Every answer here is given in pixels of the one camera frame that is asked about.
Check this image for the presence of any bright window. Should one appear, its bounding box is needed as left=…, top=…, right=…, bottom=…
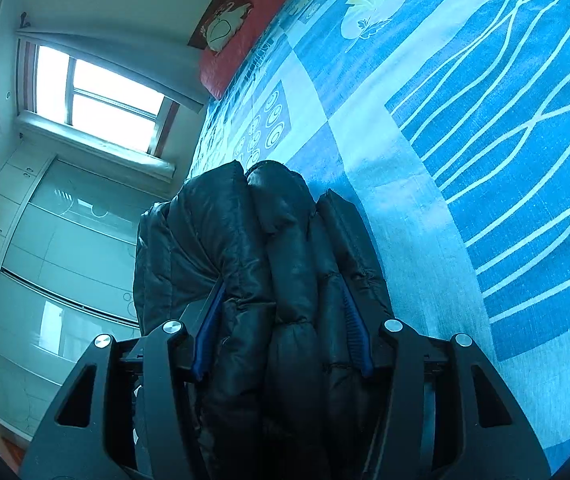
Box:
left=17, top=40, right=180, bottom=157

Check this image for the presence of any red pillow with white print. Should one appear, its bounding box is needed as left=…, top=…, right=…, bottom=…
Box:
left=199, top=0, right=286, bottom=100

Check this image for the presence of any white wardrobe with glass doors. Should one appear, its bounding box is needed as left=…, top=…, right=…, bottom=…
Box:
left=0, top=141, right=154, bottom=440

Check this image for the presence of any black quilted puffer jacket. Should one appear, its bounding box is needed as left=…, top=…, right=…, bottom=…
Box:
left=133, top=160, right=391, bottom=479

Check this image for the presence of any blue patterned bed cover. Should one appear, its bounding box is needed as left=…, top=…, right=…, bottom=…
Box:
left=189, top=0, right=570, bottom=469

